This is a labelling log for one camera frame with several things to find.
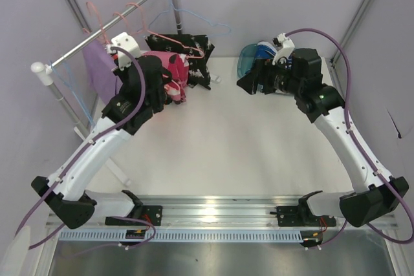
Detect blue white patterned trousers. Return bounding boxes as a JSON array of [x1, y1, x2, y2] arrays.
[[253, 41, 277, 65]]

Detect light blue wire hanger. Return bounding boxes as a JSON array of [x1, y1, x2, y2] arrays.
[[49, 61, 95, 127]]

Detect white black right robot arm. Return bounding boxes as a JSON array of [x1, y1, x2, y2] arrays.
[[237, 48, 409, 228]]

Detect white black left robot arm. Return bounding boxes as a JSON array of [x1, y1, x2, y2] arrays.
[[31, 56, 172, 229]]

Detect black white trousers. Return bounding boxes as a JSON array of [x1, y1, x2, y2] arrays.
[[145, 34, 215, 90]]

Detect pink patterned trousers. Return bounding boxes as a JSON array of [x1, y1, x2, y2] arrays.
[[144, 51, 190, 104]]

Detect pink hanger of black trousers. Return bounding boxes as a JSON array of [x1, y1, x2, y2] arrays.
[[126, 2, 204, 59]]

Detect purple trousers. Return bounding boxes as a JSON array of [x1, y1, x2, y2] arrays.
[[82, 40, 122, 105]]

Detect pink hanger of orange trousers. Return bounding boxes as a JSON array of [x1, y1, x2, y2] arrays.
[[85, 1, 110, 45]]

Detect teal plastic basin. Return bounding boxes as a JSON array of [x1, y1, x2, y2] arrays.
[[237, 44, 270, 78]]

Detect metal clothes rack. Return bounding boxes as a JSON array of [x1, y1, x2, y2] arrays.
[[30, 0, 223, 186]]

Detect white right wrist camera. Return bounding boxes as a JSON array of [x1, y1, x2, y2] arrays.
[[272, 33, 295, 65]]

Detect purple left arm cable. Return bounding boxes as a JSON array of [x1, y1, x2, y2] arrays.
[[14, 46, 148, 251]]

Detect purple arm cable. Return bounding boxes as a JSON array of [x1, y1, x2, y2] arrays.
[[286, 27, 414, 244], [14, 46, 148, 251]]

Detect aluminium mounting rail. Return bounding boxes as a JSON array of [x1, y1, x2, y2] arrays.
[[47, 194, 398, 229]]

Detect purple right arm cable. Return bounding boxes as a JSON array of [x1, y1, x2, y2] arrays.
[[286, 27, 414, 244]]

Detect white slotted cable duct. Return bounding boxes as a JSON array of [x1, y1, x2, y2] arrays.
[[58, 229, 303, 243]]

